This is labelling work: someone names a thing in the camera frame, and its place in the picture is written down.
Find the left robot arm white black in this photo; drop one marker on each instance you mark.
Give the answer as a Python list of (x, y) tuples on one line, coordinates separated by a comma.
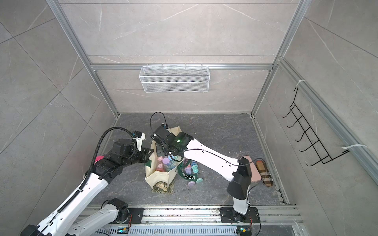
[(102, 171)]

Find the black wire hook rack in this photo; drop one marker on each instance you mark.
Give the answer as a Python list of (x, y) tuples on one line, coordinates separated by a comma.
[(323, 156)]

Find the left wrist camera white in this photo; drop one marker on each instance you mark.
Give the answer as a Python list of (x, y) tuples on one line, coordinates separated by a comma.
[(138, 138)]

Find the white wire mesh basket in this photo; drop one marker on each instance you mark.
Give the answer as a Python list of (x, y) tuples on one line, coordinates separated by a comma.
[(178, 78)]

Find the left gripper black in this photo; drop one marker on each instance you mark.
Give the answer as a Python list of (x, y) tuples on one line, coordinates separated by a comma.
[(145, 154)]

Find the cream canvas tote bag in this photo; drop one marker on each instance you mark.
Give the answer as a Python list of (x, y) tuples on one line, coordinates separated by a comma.
[(163, 182)]

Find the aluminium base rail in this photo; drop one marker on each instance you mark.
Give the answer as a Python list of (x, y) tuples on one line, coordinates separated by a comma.
[(197, 221)]

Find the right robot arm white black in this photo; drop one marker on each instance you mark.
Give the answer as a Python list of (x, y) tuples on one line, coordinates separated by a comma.
[(237, 171)]

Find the purple hourglass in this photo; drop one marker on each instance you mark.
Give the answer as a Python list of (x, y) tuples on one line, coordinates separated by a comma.
[(166, 161)]

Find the teal hourglass pile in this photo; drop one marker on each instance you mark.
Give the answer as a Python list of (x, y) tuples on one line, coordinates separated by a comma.
[(194, 167)]

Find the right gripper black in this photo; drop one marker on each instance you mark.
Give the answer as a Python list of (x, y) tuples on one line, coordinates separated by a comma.
[(160, 149)]

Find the pink hourglass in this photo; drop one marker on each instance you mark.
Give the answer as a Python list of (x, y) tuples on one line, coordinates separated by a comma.
[(160, 165)]

